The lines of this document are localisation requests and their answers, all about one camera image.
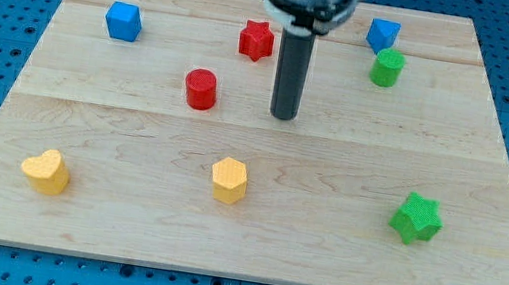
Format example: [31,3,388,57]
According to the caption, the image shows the red star block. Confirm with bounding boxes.
[238,19,275,62]

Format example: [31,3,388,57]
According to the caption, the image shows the green star block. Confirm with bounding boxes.
[388,191,443,245]

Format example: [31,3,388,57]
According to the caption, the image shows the yellow hexagon block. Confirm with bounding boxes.
[212,157,248,205]

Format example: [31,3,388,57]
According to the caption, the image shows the red cylinder block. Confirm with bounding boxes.
[185,68,217,111]

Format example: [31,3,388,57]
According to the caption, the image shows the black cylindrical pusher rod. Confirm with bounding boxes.
[270,30,315,121]

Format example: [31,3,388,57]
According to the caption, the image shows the light wooden board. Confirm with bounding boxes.
[0,0,509,285]

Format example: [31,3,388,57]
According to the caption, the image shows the green cylinder block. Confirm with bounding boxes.
[369,48,406,88]

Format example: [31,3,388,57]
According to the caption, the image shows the blue triangular block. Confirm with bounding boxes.
[366,18,401,54]

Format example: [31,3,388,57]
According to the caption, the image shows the blue cube block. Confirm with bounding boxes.
[105,1,142,42]

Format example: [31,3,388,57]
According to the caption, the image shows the yellow heart block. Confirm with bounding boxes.
[21,149,70,196]

